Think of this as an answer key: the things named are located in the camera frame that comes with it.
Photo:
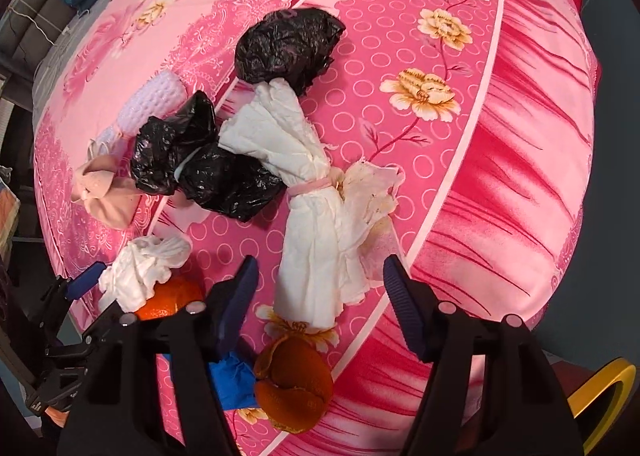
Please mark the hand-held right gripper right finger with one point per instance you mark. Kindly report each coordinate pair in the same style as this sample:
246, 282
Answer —
404, 308

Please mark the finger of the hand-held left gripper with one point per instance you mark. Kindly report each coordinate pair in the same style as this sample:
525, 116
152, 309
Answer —
89, 278
75, 346

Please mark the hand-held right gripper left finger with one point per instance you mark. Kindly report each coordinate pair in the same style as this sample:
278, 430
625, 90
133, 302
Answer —
244, 288

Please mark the small white tissue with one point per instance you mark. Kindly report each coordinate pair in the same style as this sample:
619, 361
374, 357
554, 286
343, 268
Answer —
135, 276

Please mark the two-lobed black plastic bag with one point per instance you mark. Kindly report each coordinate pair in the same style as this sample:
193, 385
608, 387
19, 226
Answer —
220, 181

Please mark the yellow-rimmed bin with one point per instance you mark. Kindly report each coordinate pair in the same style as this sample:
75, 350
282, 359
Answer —
590, 396

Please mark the round black plastic bag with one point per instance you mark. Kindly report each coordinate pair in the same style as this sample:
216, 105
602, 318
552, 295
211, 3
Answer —
290, 46

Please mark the orange fruit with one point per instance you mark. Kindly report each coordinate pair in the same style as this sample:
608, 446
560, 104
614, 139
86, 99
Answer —
172, 303

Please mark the blue cloth piece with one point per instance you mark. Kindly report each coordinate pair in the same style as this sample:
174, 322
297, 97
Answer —
232, 381

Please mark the orange peel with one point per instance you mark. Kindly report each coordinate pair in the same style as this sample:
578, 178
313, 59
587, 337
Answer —
292, 386

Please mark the pink floral blanket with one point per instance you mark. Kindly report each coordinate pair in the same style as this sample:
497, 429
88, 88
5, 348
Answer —
475, 161

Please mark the white foam fruit net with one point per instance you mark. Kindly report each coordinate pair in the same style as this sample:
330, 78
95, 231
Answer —
150, 96

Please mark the grey striped bed sheet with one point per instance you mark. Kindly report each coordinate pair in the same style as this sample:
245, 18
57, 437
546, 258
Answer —
55, 51

